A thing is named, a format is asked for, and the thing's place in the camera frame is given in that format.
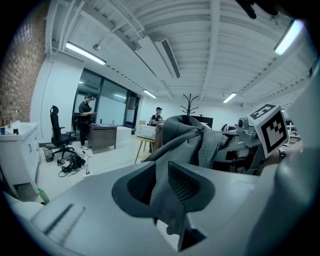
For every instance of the chrome faucet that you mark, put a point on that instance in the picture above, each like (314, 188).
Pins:
(12, 115)

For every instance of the dark cup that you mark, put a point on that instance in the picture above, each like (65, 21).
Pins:
(15, 131)

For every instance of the white sink cabinet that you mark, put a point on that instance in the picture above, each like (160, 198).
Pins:
(22, 155)

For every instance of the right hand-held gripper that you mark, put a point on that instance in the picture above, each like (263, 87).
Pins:
(271, 130)

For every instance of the grey clothing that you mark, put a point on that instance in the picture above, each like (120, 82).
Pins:
(180, 140)

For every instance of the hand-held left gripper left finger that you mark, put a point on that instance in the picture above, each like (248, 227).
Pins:
(132, 197)

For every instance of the silver wristwatch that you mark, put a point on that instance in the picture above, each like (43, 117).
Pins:
(282, 152)

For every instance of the small waste bin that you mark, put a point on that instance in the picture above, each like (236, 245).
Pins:
(48, 154)

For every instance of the black office chair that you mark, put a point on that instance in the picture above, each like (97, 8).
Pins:
(58, 137)

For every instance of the long ceiling light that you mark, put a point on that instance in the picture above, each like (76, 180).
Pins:
(287, 37)
(149, 93)
(230, 97)
(85, 53)

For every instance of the black coat rack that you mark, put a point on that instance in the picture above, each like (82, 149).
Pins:
(189, 106)

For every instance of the white storage bin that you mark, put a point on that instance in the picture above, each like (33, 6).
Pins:
(146, 131)

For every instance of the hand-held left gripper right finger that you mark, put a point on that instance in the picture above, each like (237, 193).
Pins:
(192, 192)

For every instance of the yellow stool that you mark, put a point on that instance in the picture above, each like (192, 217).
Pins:
(143, 140)

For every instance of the ceiling air vent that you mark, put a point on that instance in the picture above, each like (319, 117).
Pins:
(171, 57)

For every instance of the green bottle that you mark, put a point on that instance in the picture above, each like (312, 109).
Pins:
(43, 196)

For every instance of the black monitor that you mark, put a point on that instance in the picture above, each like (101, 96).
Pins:
(206, 121)

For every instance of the person's right forearm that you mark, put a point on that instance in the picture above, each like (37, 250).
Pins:
(275, 159)

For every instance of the white box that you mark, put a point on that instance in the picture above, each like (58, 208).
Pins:
(125, 136)

